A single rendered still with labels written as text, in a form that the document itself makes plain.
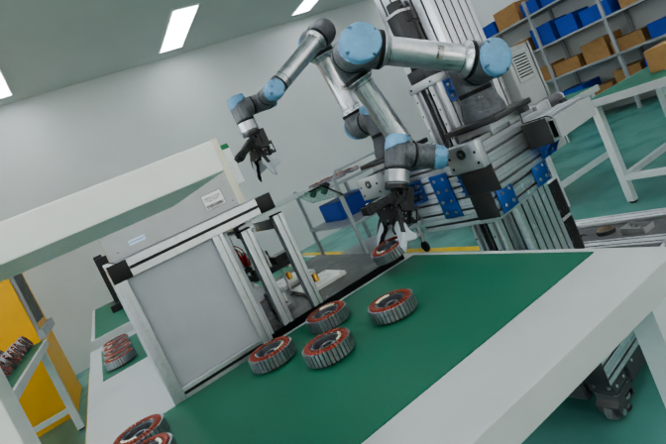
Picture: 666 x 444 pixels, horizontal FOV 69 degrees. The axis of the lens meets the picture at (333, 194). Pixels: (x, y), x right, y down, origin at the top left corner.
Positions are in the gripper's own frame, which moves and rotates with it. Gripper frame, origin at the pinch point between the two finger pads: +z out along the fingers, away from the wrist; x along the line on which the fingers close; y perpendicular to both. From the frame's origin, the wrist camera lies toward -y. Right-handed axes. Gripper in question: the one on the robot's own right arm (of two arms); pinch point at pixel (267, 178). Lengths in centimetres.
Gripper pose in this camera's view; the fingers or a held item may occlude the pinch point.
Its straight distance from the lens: 196.5
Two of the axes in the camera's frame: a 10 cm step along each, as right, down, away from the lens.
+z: 4.1, 9.1, 0.8
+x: -5.4, 1.8, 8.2
